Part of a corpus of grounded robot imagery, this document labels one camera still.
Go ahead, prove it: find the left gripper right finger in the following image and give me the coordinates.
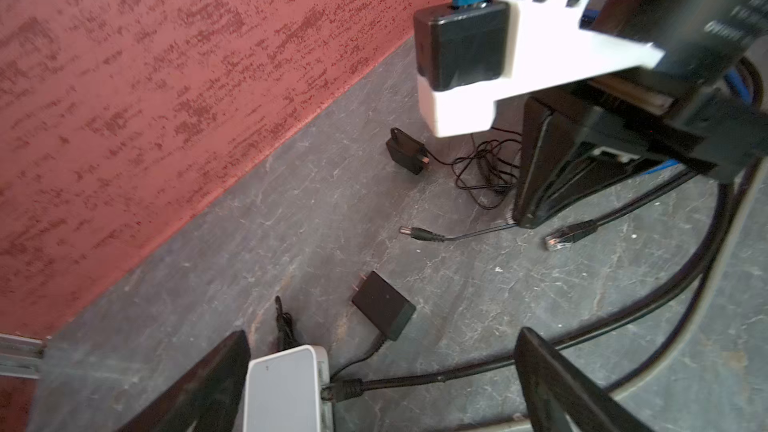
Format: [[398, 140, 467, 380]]
[[514, 327, 650, 431]]

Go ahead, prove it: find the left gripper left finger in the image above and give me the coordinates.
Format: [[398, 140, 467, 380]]
[[120, 330, 250, 431]]

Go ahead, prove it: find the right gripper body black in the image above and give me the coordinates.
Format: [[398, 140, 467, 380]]
[[521, 0, 768, 184]]

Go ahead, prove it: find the blue ethernet cable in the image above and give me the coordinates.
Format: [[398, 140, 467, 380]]
[[641, 65, 754, 176]]

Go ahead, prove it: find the black ethernet cable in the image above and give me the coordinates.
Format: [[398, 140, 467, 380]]
[[320, 155, 768, 403]]

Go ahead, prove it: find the black rectangular box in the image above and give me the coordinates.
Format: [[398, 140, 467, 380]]
[[513, 92, 665, 229]]

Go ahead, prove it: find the black power adapter with cord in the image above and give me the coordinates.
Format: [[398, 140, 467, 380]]
[[272, 271, 418, 382]]

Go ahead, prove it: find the grey thin cable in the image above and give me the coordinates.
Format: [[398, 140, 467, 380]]
[[467, 158, 768, 432]]

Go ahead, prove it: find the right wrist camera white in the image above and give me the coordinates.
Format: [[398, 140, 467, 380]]
[[414, 0, 665, 138]]

